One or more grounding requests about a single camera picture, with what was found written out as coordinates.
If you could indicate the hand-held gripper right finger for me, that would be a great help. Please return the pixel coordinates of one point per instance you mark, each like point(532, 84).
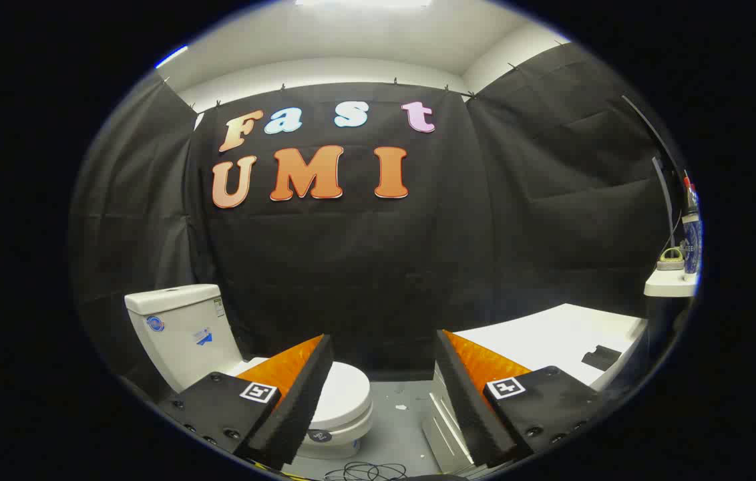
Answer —
point(468, 401)

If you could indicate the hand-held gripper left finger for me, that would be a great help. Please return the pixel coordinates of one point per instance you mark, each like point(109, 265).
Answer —
point(298, 401)

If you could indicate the white toilet lid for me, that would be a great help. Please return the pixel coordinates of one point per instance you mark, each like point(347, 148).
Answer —
point(344, 394)

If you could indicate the white ceramic toilet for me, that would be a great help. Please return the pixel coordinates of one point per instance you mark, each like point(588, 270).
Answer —
point(177, 334)

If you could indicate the white drawer cabinet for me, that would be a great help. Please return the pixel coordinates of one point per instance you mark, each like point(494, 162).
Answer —
point(551, 334)

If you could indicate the flat black item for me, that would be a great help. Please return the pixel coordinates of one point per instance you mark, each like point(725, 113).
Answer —
point(602, 358)

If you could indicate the black backdrop cloth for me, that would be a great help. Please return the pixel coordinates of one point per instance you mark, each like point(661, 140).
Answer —
point(351, 267)

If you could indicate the blue spray bottle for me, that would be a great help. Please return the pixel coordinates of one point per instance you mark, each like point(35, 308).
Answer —
point(692, 240)

